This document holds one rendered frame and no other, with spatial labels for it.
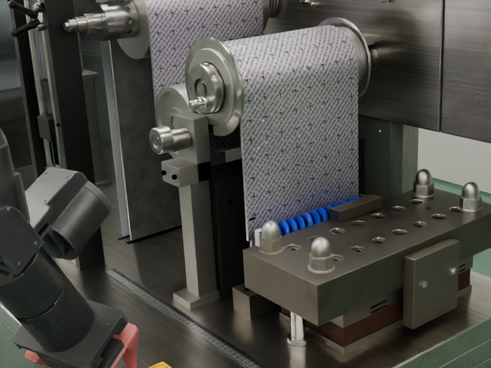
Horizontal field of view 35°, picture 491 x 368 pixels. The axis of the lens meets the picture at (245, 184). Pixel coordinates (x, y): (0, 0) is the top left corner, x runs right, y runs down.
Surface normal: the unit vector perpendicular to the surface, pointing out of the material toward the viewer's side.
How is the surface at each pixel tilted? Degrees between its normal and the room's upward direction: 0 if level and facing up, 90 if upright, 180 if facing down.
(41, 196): 25
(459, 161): 90
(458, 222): 0
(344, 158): 90
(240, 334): 0
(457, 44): 90
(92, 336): 29
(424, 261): 90
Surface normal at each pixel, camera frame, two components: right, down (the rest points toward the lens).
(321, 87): 0.61, 0.22
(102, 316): -0.33, -0.68
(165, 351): -0.05, -0.95
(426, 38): -0.80, 0.23
